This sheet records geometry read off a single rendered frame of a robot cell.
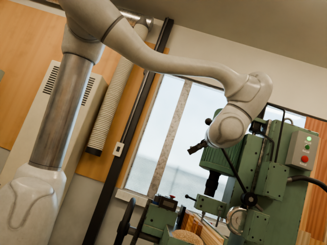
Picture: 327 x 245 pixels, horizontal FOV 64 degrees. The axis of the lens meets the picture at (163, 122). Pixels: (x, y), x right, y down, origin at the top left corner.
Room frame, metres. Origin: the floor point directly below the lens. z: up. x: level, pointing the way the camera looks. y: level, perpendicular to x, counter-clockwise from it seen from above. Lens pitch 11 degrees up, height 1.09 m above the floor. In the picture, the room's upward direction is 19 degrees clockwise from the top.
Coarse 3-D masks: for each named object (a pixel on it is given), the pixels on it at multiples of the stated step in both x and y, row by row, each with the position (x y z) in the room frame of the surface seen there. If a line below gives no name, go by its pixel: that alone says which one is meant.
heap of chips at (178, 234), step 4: (172, 232) 1.07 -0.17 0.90; (176, 232) 1.03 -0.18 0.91; (180, 232) 1.03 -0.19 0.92; (184, 232) 1.03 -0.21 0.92; (188, 232) 1.03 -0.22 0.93; (192, 232) 1.06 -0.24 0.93; (176, 236) 1.01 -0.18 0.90; (180, 236) 1.01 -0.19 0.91; (184, 236) 1.01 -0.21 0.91; (188, 236) 1.02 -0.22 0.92; (192, 236) 1.02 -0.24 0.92; (196, 236) 1.03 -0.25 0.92; (184, 240) 1.01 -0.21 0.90; (188, 240) 1.01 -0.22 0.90; (192, 240) 1.01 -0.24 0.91; (196, 240) 1.01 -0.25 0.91; (200, 240) 1.02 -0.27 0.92; (196, 244) 1.01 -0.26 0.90; (200, 244) 1.01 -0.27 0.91
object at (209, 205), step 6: (198, 198) 1.27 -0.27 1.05; (204, 198) 1.26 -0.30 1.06; (210, 198) 1.26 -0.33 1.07; (198, 204) 1.26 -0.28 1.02; (204, 204) 1.26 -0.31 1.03; (210, 204) 1.26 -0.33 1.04; (216, 204) 1.26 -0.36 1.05; (222, 204) 1.26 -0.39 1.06; (204, 210) 1.26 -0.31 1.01; (210, 210) 1.26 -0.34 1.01; (216, 210) 1.26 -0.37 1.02; (222, 216) 1.26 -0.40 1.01
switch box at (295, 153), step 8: (296, 136) 1.13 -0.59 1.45; (304, 136) 1.12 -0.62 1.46; (312, 136) 1.12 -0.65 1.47; (296, 144) 1.12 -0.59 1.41; (304, 144) 1.12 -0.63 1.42; (312, 144) 1.12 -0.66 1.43; (288, 152) 1.17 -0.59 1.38; (296, 152) 1.12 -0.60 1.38; (304, 152) 1.12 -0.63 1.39; (312, 152) 1.12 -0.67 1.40; (288, 160) 1.15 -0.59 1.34; (296, 160) 1.12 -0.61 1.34; (312, 160) 1.12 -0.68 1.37; (296, 168) 1.18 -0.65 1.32; (304, 168) 1.12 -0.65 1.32; (312, 168) 1.12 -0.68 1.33
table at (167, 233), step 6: (144, 228) 1.21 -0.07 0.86; (150, 228) 1.21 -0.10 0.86; (156, 228) 1.22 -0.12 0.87; (168, 228) 1.13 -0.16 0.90; (174, 228) 1.18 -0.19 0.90; (180, 228) 1.23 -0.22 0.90; (150, 234) 1.21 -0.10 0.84; (156, 234) 1.21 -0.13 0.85; (162, 234) 1.21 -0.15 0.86; (168, 234) 1.03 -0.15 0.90; (168, 240) 1.00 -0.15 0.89; (174, 240) 1.00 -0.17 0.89; (180, 240) 1.00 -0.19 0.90
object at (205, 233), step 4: (204, 228) 1.18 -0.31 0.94; (204, 232) 1.14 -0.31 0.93; (208, 232) 1.10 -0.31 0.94; (200, 236) 1.19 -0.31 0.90; (204, 236) 1.12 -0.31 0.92; (208, 236) 1.06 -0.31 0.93; (212, 236) 1.04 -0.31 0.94; (204, 240) 1.11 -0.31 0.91; (208, 240) 1.05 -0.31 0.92; (212, 240) 1.00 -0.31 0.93; (216, 240) 0.98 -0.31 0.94; (208, 244) 1.04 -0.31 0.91; (212, 244) 0.99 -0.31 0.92; (216, 244) 0.94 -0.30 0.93; (220, 244) 0.93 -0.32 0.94
